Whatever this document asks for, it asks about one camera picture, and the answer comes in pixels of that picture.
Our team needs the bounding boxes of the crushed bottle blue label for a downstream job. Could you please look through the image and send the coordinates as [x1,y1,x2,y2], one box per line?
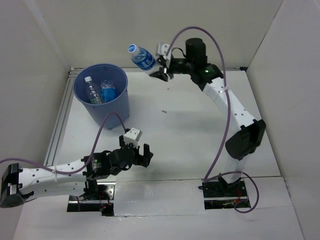
[100,79,118,103]

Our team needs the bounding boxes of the clear bottle white blue cap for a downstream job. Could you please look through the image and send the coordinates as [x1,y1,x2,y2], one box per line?
[84,76,103,104]

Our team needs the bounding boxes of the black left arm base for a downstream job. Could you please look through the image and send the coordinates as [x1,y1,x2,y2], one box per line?
[66,181,116,217]

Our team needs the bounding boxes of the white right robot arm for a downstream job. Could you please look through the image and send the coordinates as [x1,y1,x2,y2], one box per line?
[151,38,266,196]

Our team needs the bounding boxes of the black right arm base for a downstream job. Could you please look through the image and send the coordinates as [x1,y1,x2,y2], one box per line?
[198,180,251,210]

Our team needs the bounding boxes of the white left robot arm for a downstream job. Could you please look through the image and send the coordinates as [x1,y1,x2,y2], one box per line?
[0,136,154,208]

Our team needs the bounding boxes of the blue plastic bin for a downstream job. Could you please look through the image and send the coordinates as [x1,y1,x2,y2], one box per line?
[72,63,130,130]

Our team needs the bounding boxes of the white front cover panel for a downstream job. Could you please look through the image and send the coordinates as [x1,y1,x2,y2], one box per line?
[113,179,205,217]

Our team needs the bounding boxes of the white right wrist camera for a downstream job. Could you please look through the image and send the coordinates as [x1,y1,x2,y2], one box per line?
[155,42,172,62]

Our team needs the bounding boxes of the aluminium table edge rail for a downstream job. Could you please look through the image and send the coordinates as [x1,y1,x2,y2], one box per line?
[43,68,82,166]

